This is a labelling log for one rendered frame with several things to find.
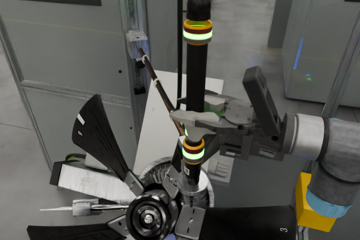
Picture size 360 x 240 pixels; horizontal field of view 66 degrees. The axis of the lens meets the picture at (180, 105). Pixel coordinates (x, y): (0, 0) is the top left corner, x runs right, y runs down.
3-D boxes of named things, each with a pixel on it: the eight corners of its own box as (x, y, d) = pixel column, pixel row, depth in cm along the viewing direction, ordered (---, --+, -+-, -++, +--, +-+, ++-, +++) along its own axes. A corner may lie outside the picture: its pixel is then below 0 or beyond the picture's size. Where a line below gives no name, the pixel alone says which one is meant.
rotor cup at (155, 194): (136, 183, 81) (116, 191, 68) (184, 179, 78) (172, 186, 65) (141, 235, 79) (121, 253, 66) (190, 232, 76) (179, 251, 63)
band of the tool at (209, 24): (180, 37, 44) (180, 20, 43) (204, 35, 45) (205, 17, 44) (188, 47, 41) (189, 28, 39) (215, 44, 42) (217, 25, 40)
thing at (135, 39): (127, 50, 112) (125, 30, 107) (144, 48, 114) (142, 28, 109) (131, 60, 104) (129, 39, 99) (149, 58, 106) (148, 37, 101)
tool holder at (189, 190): (170, 169, 66) (169, 138, 60) (197, 162, 67) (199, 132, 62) (181, 200, 59) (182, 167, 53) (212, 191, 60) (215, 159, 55)
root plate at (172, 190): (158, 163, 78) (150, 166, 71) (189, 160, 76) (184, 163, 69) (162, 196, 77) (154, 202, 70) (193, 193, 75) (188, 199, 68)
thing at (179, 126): (137, 51, 102) (137, 47, 102) (141, 50, 103) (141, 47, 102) (184, 145, 60) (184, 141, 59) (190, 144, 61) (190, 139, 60)
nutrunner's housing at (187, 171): (181, 186, 65) (181, -28, 39) (196, 181, 66) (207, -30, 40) (186, 199, 62) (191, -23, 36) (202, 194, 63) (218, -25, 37)
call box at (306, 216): (293, 189, 105) (300, 170, 99) (322, 196, 102) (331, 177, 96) (295, 227, 92) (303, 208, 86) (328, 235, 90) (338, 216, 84)
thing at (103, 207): (143, 209, 82) (42, 212, 90) (143, 201, 83) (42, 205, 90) (141, 211, 80) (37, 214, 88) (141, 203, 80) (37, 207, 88)
